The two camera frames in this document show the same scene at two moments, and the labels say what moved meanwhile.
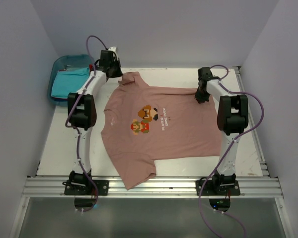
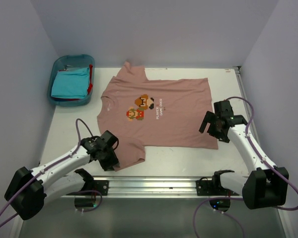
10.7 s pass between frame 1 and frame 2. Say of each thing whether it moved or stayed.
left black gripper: moved
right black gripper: moved
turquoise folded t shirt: stayed
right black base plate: stayed
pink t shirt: moved
